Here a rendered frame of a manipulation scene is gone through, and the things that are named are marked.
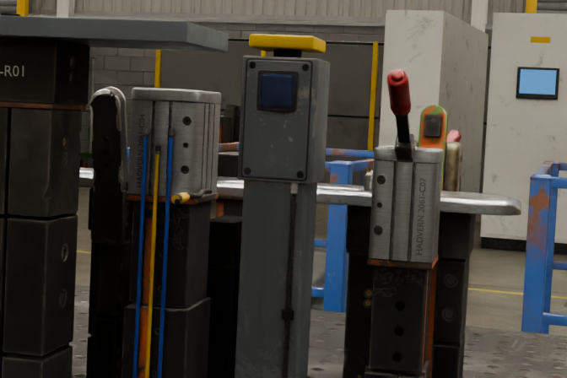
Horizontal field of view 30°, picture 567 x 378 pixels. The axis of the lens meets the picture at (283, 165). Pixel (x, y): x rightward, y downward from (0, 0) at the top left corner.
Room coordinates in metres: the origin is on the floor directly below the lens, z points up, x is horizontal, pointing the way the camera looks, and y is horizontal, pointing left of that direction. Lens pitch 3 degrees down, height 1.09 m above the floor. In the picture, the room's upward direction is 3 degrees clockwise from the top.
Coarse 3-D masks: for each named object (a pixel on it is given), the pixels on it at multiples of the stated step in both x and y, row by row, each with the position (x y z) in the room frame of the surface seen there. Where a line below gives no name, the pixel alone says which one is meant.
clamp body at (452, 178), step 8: (416, 144) 1.42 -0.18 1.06; (448, 144) 1.41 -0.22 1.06; (456, 144) 1.41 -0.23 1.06; (448, 152) 1.41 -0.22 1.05; (456, 152) 1.41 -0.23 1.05; (448, 160) 1.40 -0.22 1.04; (456, 160) 1.41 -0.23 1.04; (448, 168) 1.40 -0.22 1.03; (456, 168) 1.41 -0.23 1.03; (448, 176) 1.40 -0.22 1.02; (456, 176) 1.41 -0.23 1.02; (448, 184) 1.40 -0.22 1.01; (456, 184) 1.41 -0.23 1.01
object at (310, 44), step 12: (252, 36) 0.95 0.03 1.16; (264, 36) 0.95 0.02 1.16; (276, 36) 0.95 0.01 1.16; (288, 36) 0.95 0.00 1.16; (300, 36) 0.94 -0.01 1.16; (312, 36) 0.94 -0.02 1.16; (264, 48) 0.96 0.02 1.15; (276, 48) 0.96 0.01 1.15; (288, 48) 0.95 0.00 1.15; (300, 48) 0.94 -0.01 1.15; (312, 48) 0.94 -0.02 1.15; (324, 48) 0.99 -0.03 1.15
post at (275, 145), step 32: (256, 64) 0.95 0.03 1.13; (288, 64) 0.94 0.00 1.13; (320, 64) 0.95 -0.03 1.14; (256, 96) 0.94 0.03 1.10; (320, 96) 0.96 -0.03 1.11; (256, 128) 0.95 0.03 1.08; (288, 128) 0.94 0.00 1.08; (320, 128) 0.96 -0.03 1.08; (256, 160) 0.95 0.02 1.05; (288, 160) 0.94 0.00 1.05; (320, 160) 0.97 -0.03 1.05; (256, 192) 0.95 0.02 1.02; (288, 192) 0.95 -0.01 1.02; (256, 224) 0.95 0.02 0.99; (288, 224) 0.95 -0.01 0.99; (256, 256) 0.95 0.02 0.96; (288, 256) 0.94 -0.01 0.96; (256, 288) 0.95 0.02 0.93; (288, 288) 0.94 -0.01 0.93; (256, 320) 0.95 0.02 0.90; (288, 320) 0.94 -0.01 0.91; (256, 352) 0.95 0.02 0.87; (288, 352) 0.94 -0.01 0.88
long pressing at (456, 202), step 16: (80, 176) 1.28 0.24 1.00; (224, 176) 1.41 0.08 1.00; (224, 192) 1.24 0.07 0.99; (240, 192) 1.23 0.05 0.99; (320, 192) 1.21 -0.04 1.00; (336, 192) 1.21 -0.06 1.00; (352, 192) 1.21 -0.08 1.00; (368, 192) 1.21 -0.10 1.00; (448, 192) 1.32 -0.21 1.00; (464, 192) 1.34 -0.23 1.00; (448, 208) 1.18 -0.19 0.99; (464, 208) 1.18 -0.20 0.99; (480, 208) 1.17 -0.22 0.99; (496, 208) 1.17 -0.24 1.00; (512, 208) 1.18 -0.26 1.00
